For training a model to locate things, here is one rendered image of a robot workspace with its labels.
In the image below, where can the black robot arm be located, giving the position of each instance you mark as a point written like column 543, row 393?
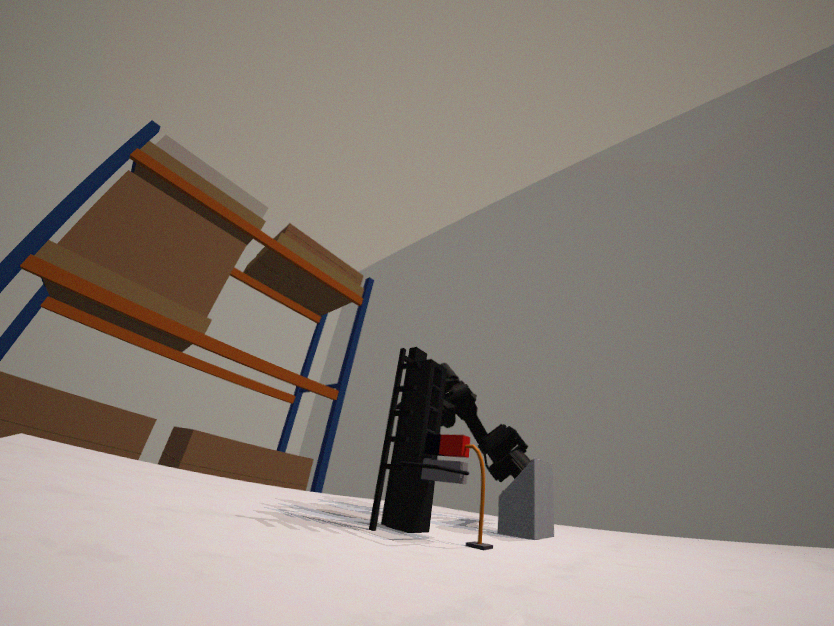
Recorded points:
column 498, row 444

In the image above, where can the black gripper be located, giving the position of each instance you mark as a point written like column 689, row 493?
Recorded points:
column 448, row 417

